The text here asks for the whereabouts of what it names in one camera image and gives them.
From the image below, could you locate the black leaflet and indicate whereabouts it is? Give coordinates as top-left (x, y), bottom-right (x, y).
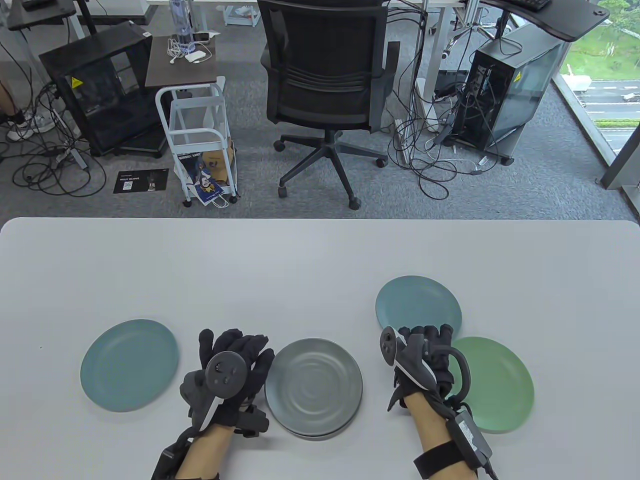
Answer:
top-left (113, 169), bottom-right (170, 195)

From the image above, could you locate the green plate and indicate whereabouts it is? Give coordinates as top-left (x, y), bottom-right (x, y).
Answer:
top-left (450, 336), bottom-right (535, 433)

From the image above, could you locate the clear water bottle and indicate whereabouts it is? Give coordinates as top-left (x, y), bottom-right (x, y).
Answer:
top-left (169, 0), bottom-right (195, 54)

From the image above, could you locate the blue printed paper bag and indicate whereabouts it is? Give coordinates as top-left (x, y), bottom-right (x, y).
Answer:
top-left (175, 150), bottom-right (224, 206)

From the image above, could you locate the tangle of black cables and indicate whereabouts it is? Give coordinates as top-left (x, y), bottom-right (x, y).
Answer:
top-left (389, 70), bottom-right (503, 201)
top-left (0, 45), bottom-right (108, 198)

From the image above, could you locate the black rectangular desk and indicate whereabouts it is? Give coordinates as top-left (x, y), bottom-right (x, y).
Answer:
top-left (7, 0), bottom-right (98, 36)

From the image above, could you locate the grey power strip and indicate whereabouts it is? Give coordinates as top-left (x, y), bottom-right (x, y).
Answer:
top-left (54, 146), bottom-right (90, 172)

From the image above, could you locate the person's left hand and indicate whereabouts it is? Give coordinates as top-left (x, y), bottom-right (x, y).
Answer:
top-left (180, 328), bottom-right (276, 437)

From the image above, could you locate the white plastic basket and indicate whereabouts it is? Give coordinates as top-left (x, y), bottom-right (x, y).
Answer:
top-left (223, 4), bottom-right (261, 27)

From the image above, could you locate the grey window frame post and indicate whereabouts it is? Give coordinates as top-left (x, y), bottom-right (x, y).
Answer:
top-left (599, 115), bottom-right (640, 191)

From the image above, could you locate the brown paper bag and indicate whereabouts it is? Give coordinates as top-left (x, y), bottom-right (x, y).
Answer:
top-left (202, 141), bottom-right (236, 187)

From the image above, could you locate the black computer tower on stand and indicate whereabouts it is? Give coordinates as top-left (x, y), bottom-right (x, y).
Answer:
top-left (452, 22), bottom-right (572, 167)

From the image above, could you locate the person's right hand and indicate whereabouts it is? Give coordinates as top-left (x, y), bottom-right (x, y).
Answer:
top-left (387, 325), bottom-right (456, 413)

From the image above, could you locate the white desk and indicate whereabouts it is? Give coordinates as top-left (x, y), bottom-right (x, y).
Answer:
top-left (145, 0), bottom-right (481, 96)

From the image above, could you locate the person's left forearm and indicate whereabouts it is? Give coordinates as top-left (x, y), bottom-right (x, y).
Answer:
top-left (172, 427), bottom-right (237, 480)

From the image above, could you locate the blue plate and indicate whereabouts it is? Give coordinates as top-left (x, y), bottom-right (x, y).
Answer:
top-left (80, 319), bottom-right (179, 413)
top-left (375, 276), bottom-right (463, 346)

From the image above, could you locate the black curved desk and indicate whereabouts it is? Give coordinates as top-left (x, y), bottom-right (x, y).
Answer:
top-left (480, 0), bottom-right (612, 43)

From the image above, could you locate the person's right forearm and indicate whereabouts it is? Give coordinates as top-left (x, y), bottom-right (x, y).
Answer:
top-left (406, 394), bottom-right (476, 480)

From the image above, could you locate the white cart with wooden top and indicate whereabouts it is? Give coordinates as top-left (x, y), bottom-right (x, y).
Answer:
top-left (145, 35), bottom-right (239, 208)

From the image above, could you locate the black mesh office chair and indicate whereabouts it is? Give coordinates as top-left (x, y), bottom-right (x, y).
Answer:
top-left (259, 0), bottom-right (402, 211)

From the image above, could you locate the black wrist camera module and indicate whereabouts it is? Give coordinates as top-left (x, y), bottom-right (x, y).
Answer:
top-left (150, 440), bottom-right (188, 480)
top-left (445, 407), bottom-right (496, 480)

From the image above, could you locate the black glass computer case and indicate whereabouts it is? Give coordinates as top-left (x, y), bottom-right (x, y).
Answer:
top-left (39, 21), bottom-right (170, 159)

